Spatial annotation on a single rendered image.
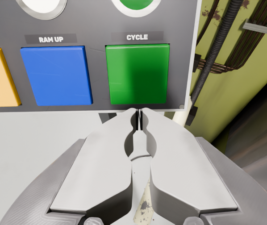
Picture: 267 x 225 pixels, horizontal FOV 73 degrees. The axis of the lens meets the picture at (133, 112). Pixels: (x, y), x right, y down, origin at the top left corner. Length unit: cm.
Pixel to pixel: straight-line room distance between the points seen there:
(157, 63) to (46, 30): 13
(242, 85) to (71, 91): 50
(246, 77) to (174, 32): 40
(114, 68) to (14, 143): 136
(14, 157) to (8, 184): 17
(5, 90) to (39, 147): 116
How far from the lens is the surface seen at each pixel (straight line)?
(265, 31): 50
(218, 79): 62
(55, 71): 25
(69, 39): 24
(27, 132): 153
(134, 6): 22
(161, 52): 22
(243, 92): 65
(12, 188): 143
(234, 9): 47
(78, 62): 23
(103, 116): 55
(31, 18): 25
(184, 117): 64
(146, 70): 23
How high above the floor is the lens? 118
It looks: 59 degrees down
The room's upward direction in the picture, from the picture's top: 3 degrees counter-clockwise
